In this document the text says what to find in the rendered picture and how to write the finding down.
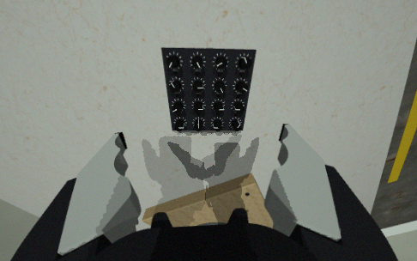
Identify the black knob box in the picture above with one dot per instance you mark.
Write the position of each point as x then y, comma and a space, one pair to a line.
197, 97

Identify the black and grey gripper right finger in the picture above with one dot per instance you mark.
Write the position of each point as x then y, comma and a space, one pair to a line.
311, 203

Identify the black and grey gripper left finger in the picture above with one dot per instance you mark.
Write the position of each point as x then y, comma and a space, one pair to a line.
91, 211

